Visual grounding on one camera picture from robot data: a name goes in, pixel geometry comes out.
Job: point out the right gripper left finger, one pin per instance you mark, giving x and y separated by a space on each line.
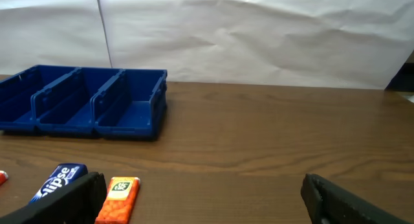
64 204

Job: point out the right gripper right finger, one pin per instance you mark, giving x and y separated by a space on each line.
336 208

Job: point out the blue candy pack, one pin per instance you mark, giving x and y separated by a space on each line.
61 177

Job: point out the orange candy box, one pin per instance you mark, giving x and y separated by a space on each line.
2 178
118 201

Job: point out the blue tray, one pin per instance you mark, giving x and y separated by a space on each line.
136 114

